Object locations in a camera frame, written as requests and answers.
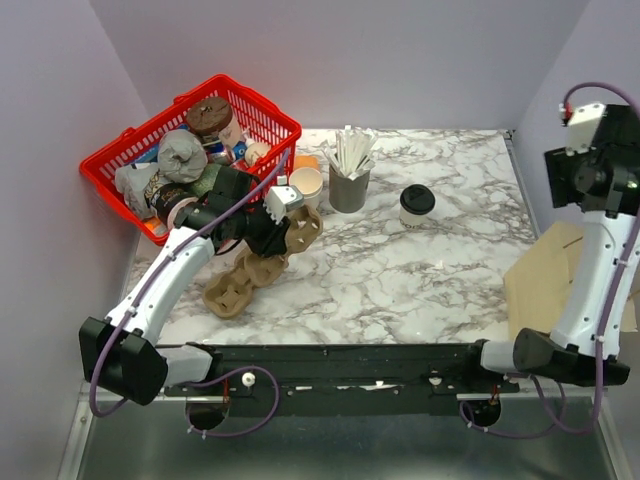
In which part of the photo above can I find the orange sponge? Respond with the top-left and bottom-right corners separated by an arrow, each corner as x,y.
293,155 -> 319,171

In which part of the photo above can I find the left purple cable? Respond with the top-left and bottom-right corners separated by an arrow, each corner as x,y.
88,147 -> 293,439

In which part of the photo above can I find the cardboard cup carrier tray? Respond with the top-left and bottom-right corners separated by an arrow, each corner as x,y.
202,248 -> 288,319

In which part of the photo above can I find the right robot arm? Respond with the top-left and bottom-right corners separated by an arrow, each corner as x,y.
459,102 -> 639,392

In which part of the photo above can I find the white crumpled paper wrapper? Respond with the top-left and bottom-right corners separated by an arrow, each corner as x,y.
114,163 -> 159,220

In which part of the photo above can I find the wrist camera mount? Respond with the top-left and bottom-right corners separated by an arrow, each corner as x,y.
559,102 -> 606,156
263,175 -> 305,224

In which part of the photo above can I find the grey crumpled paper bag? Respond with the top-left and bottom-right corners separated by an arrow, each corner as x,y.
157,129 -> 208,184

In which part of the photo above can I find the black printed paper cup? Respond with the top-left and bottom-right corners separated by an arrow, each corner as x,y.
144,182 -> 198,229

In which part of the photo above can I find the green avocado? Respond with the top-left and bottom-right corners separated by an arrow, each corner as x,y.
188,163 -> 221,198

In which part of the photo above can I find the white paper cup stack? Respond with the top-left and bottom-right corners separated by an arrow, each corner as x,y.
289,167 -> 324,209

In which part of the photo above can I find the red plastic basket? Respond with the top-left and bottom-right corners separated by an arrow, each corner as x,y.
79,74 -> 301,245

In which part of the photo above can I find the brown lidded ice cream tub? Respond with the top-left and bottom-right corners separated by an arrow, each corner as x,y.
185,96 -> 233,136

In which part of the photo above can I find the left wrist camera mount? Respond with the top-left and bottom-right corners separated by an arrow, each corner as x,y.
263,175 -> 305,224

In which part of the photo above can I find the white paper straws bundle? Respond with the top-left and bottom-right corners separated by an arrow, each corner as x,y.
320,125 -> 378,181

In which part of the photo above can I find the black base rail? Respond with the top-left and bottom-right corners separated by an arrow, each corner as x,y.
165,342 -> 519,417

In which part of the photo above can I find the black coffee cup lid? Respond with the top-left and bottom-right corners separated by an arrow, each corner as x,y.
400,184 -> 436,215

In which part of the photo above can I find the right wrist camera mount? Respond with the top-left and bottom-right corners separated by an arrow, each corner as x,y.
559,102 -> 606,156

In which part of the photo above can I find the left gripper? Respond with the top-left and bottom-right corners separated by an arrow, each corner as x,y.
233,198 -> 292,259

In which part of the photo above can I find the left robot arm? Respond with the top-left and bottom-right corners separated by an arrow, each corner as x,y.
79,172 -> 302,405

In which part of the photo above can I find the grey straw holder cup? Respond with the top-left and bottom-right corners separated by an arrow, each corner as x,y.
329,167 -> 370,214

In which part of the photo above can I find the brown paper bag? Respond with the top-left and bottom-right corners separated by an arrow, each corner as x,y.
504,221 -> 624,339

